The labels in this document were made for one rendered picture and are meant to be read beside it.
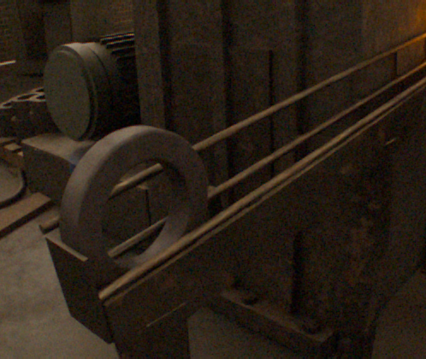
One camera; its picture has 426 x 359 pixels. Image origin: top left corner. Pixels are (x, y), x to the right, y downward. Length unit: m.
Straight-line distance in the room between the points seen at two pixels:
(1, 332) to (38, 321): 0.11
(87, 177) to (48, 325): 1.07
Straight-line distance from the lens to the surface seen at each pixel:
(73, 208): 0.50
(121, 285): 0.53
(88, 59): 1.91
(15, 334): 1.53
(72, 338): 1.47
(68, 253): 0.51
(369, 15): 1.05
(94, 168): 0.49
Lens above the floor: 0.89
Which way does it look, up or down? 22 degrees down
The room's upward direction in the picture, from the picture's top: 3 degrees counter-clockwise
